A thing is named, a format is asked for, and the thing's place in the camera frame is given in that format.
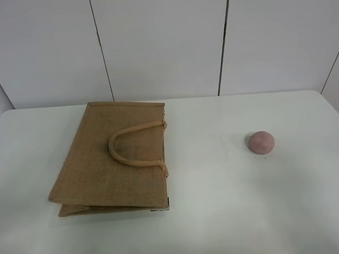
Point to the brown linen tote bag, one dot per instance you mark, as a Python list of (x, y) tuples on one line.
[(116, 162)]

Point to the pink peach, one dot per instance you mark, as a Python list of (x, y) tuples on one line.
[(261, 143)]

